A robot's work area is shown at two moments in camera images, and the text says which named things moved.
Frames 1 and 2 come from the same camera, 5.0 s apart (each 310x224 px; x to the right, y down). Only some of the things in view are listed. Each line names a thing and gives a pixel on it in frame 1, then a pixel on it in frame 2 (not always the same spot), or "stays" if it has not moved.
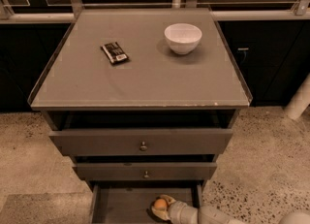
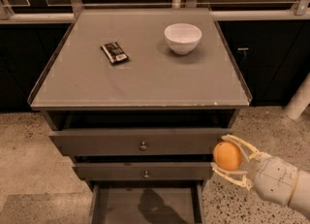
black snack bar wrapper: [114, 53] stays
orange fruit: [160, 203] -> [228, 155]
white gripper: [182, 212] -> [275, 179]
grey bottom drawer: [129, 202] stays
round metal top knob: [143, 147] stays
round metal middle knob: [146, 176] stays
